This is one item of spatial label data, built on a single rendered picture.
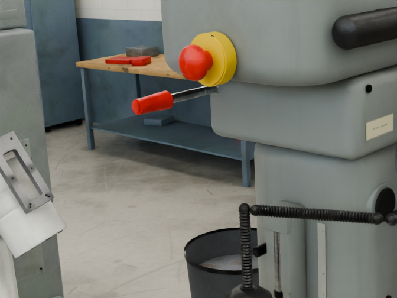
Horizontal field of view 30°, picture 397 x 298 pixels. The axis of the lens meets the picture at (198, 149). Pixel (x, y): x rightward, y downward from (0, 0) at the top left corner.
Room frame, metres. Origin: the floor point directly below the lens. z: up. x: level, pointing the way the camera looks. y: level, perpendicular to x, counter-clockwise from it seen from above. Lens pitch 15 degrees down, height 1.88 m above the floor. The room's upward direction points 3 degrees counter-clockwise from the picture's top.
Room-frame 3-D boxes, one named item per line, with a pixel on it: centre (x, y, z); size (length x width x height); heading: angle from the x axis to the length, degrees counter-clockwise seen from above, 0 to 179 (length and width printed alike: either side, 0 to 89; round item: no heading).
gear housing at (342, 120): (1.02, -0.22, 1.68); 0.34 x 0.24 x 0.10; 134
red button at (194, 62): (0.81, 0.00, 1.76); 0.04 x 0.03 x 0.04; 44
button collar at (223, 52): (0.83, -0.02, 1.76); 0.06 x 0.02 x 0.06; 44
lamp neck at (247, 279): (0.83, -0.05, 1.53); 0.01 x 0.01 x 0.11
